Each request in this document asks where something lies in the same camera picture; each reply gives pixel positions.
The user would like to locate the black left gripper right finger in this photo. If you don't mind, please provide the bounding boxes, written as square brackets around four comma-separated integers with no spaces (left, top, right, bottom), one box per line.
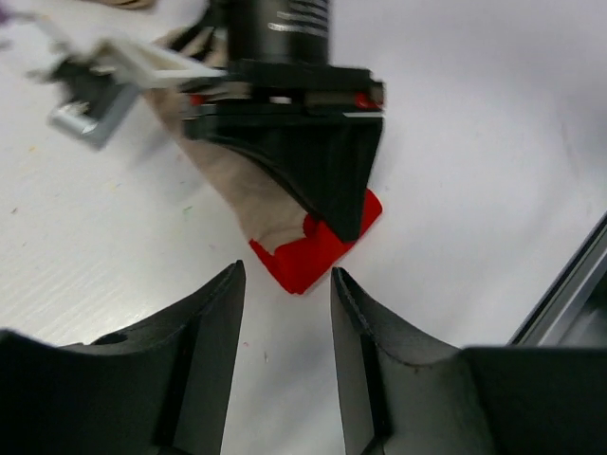
[331,267,606,454]

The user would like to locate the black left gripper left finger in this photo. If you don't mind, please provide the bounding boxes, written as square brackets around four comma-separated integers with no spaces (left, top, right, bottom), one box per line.
[1,262,246,454]

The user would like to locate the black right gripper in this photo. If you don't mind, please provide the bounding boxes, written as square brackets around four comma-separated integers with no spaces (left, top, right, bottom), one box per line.
[182,1,384,242]

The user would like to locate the aluminium frame rail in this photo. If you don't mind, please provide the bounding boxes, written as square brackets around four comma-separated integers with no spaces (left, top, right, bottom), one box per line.
[509,219,606,349]

